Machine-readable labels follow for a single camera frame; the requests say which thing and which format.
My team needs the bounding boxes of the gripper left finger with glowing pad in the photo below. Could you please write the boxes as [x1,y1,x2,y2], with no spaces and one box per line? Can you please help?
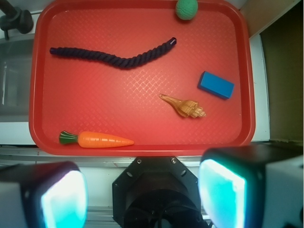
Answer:
[0,161,88,228]

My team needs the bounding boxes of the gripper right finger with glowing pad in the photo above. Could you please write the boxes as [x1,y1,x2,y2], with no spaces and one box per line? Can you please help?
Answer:
[198,145,304,228]

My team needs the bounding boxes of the amber plastic shell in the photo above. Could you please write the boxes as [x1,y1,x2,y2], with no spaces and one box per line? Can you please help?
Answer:
[159,94,206,118]

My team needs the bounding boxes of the orange toy carrot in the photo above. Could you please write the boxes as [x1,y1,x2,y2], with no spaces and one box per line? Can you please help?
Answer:
[59,131,134,148]

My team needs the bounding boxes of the blue rectangular block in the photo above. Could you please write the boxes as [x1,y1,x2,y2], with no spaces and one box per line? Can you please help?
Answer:
[198,71,235,99]

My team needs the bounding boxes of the red plastic tray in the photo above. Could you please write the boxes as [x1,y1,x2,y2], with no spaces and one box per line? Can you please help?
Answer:
[29,0,255,156]

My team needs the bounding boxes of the steel sink basin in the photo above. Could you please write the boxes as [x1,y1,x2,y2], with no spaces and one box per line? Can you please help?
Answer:
[0,39,33,122]

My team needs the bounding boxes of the green knitted ball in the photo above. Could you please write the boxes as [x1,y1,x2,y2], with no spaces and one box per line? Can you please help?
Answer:
[175,0,198,20]

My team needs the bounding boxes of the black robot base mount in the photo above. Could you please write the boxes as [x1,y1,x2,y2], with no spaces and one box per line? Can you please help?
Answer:
[112,157,212,228]

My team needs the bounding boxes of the dark purple rope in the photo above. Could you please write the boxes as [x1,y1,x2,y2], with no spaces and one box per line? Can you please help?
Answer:
[49,37,177,70]

